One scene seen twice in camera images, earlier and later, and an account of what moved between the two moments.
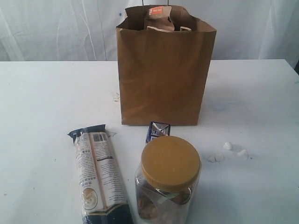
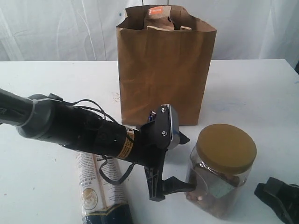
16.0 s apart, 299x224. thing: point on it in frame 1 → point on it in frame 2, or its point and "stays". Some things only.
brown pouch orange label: (158, 17) stays
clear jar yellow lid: (166, 180) → (220, 164)
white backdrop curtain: (86, 30) stays
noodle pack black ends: (103, 198) stays
